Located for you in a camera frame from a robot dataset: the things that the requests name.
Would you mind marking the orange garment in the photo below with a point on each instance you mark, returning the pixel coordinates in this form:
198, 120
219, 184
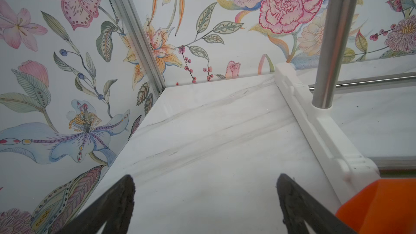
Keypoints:
387, 206

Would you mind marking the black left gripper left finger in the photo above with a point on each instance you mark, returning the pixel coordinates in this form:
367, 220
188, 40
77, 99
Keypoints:
111, 212

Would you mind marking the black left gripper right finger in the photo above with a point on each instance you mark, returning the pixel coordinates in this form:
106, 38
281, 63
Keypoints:
301, 210

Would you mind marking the metal clothes rack white joints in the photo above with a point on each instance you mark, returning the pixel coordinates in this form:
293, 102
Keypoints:
347, 170

